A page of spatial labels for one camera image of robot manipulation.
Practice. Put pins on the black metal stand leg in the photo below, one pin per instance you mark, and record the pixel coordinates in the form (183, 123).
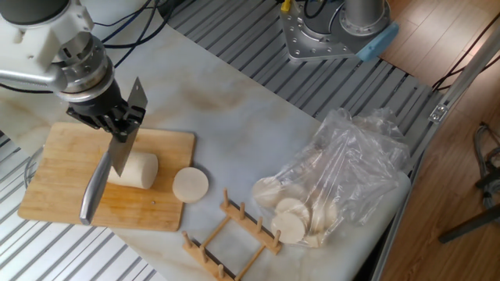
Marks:
(468, 224)

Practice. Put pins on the clear plastic bag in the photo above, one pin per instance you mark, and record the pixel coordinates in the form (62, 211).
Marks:
(351, 164)

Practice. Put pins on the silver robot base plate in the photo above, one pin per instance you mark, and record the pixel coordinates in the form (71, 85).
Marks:
(301, 39)

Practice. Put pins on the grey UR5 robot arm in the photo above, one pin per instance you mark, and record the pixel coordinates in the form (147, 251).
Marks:
(86, 70)

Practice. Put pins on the white radish slice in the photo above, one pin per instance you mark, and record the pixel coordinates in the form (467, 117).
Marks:
(293, 207)
(190, 185)
(288, 228)
(314, 240)
(324, 216)
(267, 193)

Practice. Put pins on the wooden peg rack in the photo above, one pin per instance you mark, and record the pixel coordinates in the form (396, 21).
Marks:
(250, 225)

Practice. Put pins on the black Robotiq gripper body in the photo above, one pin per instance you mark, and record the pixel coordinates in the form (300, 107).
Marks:
(97, 111)

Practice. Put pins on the bamboo cutting board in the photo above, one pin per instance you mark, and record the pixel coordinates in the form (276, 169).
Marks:
(58, 164)

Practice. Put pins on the aluminium frame beam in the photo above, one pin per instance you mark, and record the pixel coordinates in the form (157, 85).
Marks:
(468, 76)

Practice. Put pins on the small yellow object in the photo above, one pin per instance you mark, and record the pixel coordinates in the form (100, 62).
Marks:
(286, 4)

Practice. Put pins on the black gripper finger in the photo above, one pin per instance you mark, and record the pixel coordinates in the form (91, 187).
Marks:
(136, 114)
(123, 129)

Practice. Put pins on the steel cleaver knife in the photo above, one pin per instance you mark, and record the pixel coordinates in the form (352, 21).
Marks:
(93, 191)

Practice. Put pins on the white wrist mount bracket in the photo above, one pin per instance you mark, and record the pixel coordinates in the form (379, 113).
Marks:
(27, 50)

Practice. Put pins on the large white radish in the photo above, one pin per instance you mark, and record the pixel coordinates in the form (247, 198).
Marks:
(140, 169)

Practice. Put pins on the silver corner bracket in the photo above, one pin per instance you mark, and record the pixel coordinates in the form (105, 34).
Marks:
(437, 113)

